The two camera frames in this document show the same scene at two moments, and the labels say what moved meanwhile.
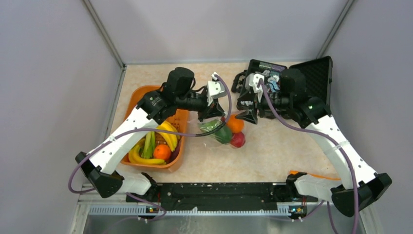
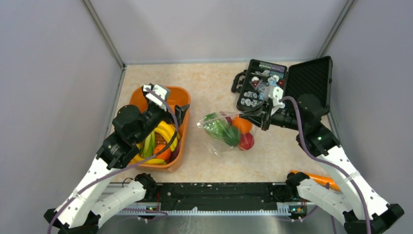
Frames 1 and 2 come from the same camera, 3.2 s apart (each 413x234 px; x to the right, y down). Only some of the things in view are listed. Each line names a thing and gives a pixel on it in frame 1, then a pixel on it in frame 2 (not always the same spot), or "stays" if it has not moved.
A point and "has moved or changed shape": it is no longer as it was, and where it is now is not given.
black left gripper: x=214 y=110 to x=180 y=111
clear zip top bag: x=232 y=134 has moved or changed shape
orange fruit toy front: x=161 y=151 stays
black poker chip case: x=317 y=75 stays
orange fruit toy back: x=236 y=125 has moved or changed shape
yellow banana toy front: x=135 y=159 stays
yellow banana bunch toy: x=172 y=139 stays
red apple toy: x=237 y=139 to x=246 y=141
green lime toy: x=224 y=135 to x=233 y=140
